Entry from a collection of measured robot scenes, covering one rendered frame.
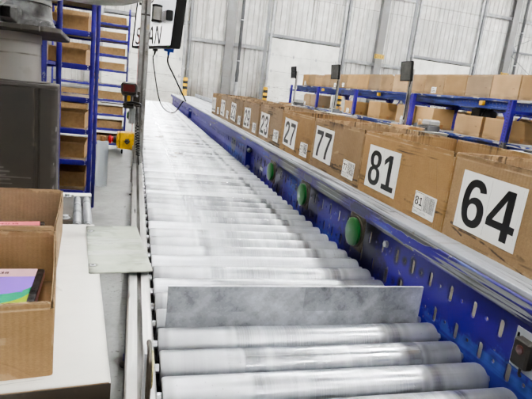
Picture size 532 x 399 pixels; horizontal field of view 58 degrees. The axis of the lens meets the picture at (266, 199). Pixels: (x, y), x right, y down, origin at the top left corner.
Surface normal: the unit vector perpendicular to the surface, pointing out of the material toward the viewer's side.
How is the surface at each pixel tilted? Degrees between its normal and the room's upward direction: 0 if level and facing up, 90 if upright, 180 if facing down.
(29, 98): 90
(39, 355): 90
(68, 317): 0
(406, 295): 90
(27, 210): 89
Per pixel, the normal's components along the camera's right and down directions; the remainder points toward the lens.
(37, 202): 0.33, 0.24
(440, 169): -0.96, -0.05
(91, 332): 0.11, -0.97
